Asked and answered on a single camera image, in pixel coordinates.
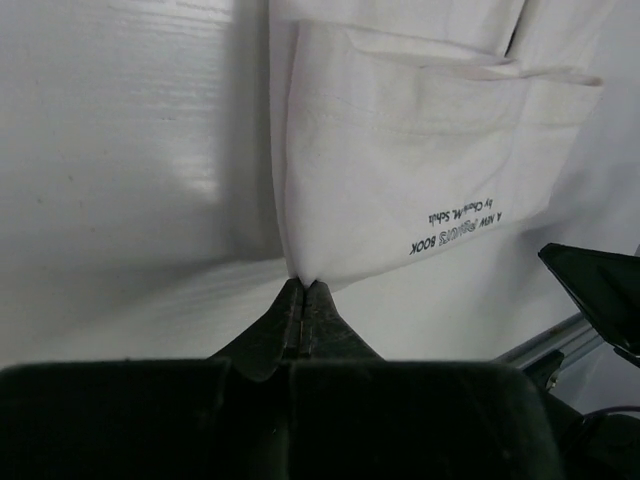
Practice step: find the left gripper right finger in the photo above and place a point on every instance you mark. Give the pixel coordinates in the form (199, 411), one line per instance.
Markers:
(324, 334)

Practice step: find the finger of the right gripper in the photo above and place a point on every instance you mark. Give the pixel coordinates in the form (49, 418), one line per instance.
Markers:
(605, 287)

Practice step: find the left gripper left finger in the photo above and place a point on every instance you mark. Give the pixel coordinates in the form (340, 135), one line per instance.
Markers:
(258, 350)

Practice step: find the cream and green t-shirt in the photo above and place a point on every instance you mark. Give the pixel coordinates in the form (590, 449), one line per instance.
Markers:
(401, 129)

